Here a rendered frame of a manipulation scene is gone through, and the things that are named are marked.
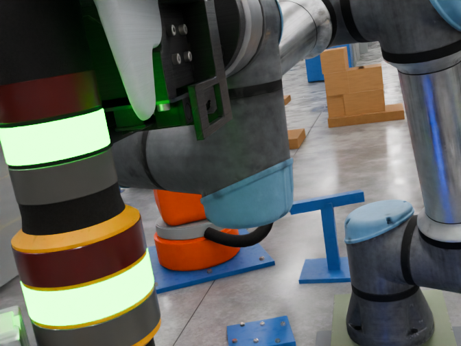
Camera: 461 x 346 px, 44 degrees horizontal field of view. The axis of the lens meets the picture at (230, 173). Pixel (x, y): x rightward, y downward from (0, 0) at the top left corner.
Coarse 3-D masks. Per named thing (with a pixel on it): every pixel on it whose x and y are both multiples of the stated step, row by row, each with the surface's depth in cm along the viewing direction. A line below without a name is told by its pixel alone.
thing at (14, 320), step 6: (6, 312) 19; (12, 312) 20; (0, 318) 19; (6, 318) 19; (12, 318) 19; (18, 318) 19; (0, 324) 19; (6, 324) 19; (12, 324) 19; (18, 324) 19; (0, 330) 18; (6, 330) 18; (24, 330) 20
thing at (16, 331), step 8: (0, 312) 20; (16, 312) 20; (16, 328) 19; (24, 328) 20; (0, 336) 18; (8, 336) 18; (16, 336) 18; (24, 336) 19; (0, 344) 18; (8, 344) 18; (16, 344) 18
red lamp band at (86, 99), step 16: (32, 80) 17; (48, 80) 17; (64, 80) 17; (80, 80) 17; (96, 80) 18; (0, 96) 17; (16, 96) 17; (32, 96) 17; (48, 96) 17; (64, 96) 17; (80, 96) 17; (96, 96) 18; (0, 112) 17; (16, 112) 17; (32, 112) 17; (48, 112) 17; (64, 112) 17
